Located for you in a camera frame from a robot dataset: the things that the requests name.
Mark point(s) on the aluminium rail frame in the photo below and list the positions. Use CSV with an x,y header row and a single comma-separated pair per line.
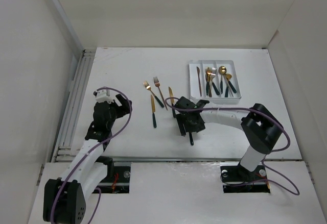
x,y
126,69

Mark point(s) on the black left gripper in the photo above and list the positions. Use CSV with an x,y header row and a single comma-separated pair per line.
x,y
122,109

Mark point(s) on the silver fork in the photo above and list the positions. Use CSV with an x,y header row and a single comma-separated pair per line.
x,y
212,74

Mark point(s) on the white divided cutlery tray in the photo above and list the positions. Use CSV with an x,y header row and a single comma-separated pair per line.
x,y
232,99

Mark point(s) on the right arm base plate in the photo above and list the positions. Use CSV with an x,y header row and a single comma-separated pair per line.
x,y
236,179

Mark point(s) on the copper fork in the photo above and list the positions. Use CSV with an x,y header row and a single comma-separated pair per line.
x,y
157,84

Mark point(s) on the gold fork green handle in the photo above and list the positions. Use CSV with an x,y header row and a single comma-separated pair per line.
x,y
208,91
148,87
207,69

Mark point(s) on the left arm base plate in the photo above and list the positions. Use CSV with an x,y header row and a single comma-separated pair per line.
x,y
118,180

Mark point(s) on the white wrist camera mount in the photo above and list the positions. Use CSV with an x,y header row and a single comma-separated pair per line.
x,y
102,95

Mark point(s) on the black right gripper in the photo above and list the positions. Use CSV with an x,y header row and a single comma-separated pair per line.
x,y
181,120

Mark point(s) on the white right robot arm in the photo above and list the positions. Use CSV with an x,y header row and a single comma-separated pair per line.
x,y
263,131

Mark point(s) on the gold knife green handle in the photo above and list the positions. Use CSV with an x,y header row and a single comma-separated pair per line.
x,y
191,139
153,112
172,101

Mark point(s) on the copper knife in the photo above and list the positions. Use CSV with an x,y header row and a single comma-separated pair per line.
x,y
199,80

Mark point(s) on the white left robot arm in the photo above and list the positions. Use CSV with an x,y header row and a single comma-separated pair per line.
x,y
65,197

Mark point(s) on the gold spoon green handle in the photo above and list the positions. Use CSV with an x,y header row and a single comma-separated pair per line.
x,y
226,89
229,76
222,72

